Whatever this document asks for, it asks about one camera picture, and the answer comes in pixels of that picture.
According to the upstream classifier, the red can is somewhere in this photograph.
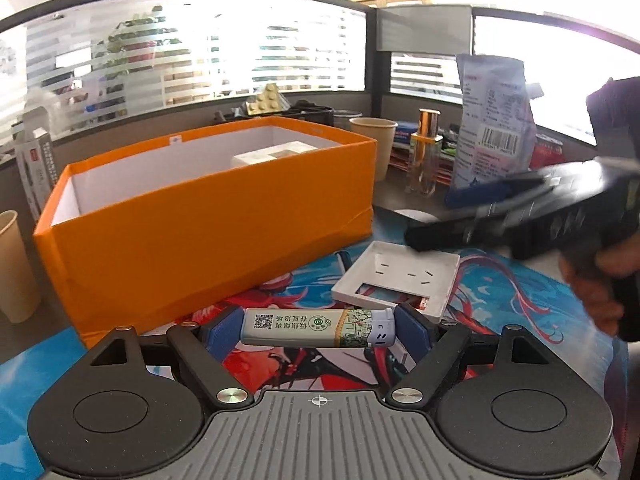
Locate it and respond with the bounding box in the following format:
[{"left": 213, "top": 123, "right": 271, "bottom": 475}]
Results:
[{"left": 530, "top": 133, "right": 566, "bottom": 171}]

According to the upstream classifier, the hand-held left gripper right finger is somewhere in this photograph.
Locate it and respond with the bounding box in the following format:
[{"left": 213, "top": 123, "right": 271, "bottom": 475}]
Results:
[{"left": 387, "top": 302, "right": 551, "bottom": 406}]

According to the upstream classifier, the black crate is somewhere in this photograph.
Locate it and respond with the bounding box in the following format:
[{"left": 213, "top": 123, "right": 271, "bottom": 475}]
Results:
[{"left": 215, "top": 100, "right": 335, "bottom": 127}]

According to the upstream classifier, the small white box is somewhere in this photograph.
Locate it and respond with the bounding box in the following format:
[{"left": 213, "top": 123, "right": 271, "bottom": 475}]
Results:
[{"left": 231, "top": 141, "right": 321, "bottom": 169}]

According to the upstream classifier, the orange box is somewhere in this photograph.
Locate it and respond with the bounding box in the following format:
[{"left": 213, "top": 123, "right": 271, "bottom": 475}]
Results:
[{"left": 34, "top": 116, "right": 377, "bottom": 350}]

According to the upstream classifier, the person's right hand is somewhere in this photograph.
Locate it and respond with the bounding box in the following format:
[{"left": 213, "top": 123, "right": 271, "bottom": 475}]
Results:
[{"left": 560, "top": 234, "right": 637, "bottom": 334}]

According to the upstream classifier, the printed lighter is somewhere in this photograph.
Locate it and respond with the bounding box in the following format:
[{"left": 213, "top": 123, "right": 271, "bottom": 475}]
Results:
[{"left": 240, "top": 308, "right": 397, "bottom": 350}]

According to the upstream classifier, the gold cap perfume bottle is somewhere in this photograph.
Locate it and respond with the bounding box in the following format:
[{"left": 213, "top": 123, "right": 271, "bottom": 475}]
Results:
[{"left": 406, "top": 108, "right": 445, "bottom": 196}]

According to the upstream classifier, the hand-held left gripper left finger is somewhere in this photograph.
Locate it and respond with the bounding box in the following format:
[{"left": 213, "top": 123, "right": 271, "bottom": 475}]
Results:
[{"left": 89, "top": 304, "right": 255, "bottom": 407}]

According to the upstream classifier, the printed desk mat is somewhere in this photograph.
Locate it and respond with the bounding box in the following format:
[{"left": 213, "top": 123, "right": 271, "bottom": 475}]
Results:
[{"left": 0, "top": 205, "right": 617, "bottom": 463}]

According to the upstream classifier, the white socket panel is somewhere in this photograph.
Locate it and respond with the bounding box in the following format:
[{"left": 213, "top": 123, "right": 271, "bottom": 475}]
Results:
[{"left": 331, "top": 241, "right": 461, "bottom": 323}]

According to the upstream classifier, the grey bin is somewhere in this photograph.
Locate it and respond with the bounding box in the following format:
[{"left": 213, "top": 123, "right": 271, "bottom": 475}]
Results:
[{"left": 332, "top": 110, "right": 364, "bottom": 134}]

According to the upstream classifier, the yellow toy brick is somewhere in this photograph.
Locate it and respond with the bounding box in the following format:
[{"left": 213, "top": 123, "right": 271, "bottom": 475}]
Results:
[{"left": 245, "top": 82, "right": 287, "bottom": 116}]

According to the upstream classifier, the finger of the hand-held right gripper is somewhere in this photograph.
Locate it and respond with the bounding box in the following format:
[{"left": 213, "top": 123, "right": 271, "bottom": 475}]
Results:
[
  {"left": 405, "top": 195, "right": 532, "bottom": 252},
  {"left": 444, "top": 170, "right": 551, "bottom": 210}
]

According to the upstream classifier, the white carton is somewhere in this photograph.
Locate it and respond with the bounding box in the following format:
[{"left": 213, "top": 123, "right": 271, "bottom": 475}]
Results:
[{"left": 14, "top": 127, "right": 57, "bottom": 222}]

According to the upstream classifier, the paper cup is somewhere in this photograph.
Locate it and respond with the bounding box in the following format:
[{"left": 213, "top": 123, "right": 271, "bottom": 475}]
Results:
[
  {"left": 349, "top": 117, "right": 399, "bottom": 182},
  {"left": 0, "top": 210, "right": 42, "bottom": 324}
]

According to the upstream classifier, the pale blue snack packet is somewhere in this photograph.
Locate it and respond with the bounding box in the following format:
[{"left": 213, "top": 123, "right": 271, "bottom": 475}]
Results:
[{"left": 452, "top": 53, "right": 539, "bottom": 194}]

